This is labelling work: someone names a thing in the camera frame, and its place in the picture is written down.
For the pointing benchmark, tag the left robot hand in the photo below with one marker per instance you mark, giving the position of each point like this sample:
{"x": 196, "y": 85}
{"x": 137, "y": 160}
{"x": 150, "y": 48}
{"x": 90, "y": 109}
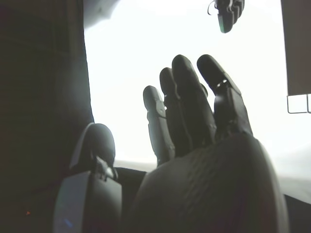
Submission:
{"x": 209, "y": 189}

